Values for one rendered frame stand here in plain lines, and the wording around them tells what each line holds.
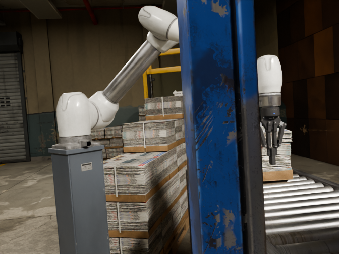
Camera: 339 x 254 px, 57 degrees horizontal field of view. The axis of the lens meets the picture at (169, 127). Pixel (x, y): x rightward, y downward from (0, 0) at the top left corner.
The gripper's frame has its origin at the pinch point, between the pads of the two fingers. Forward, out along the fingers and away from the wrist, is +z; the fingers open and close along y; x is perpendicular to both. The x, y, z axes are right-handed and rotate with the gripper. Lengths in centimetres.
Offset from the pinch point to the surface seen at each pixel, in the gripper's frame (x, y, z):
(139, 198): -65, 57, 31
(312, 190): 7.8, -12.3, 13.7
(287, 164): -8.0, -10.4, 5.6
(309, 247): 53, 16, 14
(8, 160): -769, 411, 84
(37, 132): -773, 329, 14
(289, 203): 20.8, 4.0, 13.8
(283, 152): -8.0, -9.0, 0.3
